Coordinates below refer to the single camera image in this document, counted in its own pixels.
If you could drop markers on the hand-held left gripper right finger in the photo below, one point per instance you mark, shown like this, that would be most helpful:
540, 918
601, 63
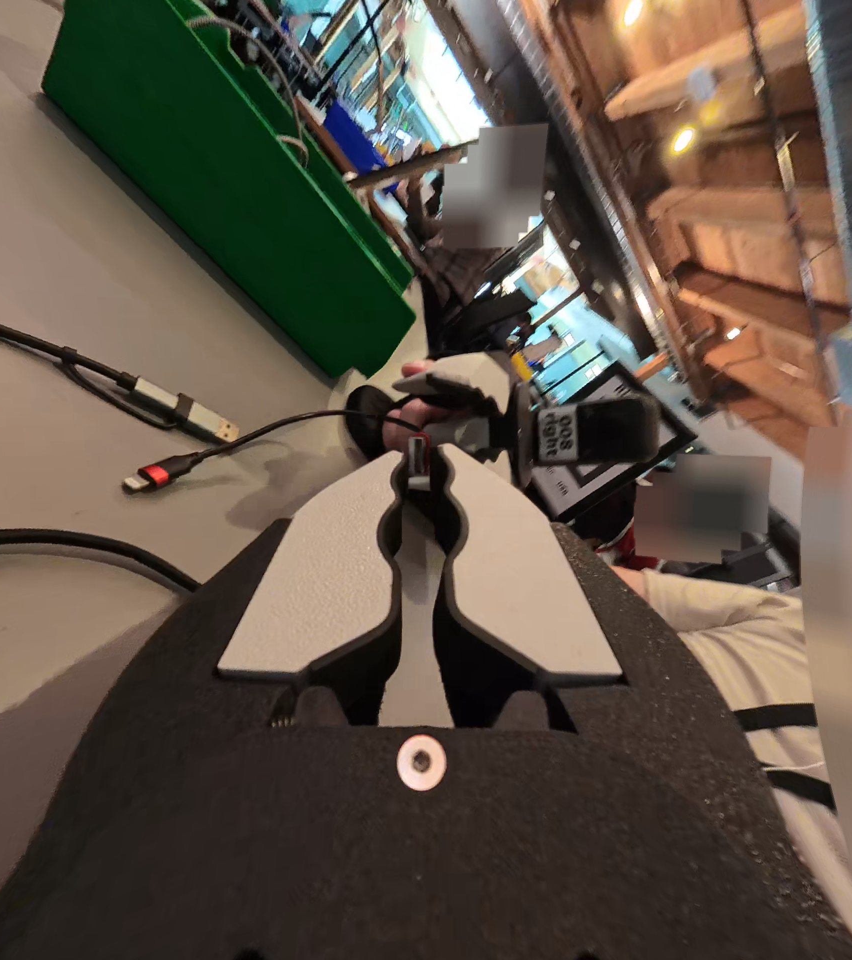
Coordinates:
523, 592

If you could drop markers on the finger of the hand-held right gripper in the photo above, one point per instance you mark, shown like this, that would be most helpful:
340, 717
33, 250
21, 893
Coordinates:
471, 379
467, 435

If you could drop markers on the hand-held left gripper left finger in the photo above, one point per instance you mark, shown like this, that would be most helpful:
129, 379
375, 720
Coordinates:
321, 592

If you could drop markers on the green plastic box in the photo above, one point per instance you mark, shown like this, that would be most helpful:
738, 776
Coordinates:
231, 187

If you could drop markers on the person's right hand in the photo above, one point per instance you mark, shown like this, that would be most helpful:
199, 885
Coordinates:
415, 420

